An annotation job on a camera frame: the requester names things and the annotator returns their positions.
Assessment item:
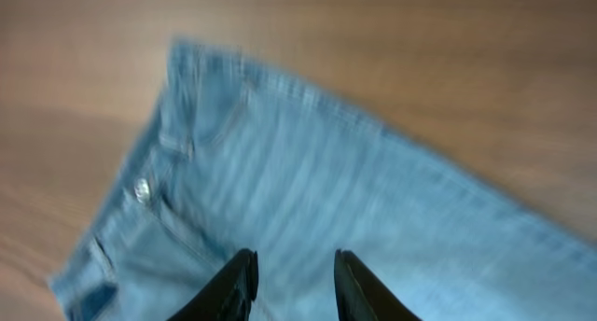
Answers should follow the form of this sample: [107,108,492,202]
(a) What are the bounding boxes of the light blue denim jeans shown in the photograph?
[49,40,596,320]

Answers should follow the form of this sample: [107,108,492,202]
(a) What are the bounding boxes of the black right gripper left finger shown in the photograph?
[168,248,258,321]

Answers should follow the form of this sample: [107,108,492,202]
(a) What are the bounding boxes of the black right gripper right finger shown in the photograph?
[334,249,421,321]

